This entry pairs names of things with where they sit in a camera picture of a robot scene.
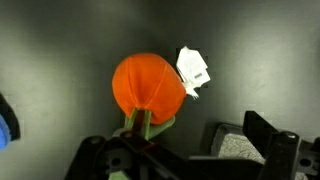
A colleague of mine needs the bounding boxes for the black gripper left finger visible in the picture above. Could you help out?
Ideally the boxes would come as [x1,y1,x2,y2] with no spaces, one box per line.
[132,109,147,135]

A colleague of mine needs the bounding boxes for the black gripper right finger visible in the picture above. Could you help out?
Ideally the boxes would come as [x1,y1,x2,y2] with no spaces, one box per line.
[242,110,280,158]

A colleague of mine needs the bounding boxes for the red plush tomato toy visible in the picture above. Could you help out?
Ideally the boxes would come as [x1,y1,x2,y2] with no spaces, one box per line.
[111,45,212,142]

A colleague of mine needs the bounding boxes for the blue sponge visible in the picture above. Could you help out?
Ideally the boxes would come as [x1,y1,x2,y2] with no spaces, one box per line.
[0,113,13,151]

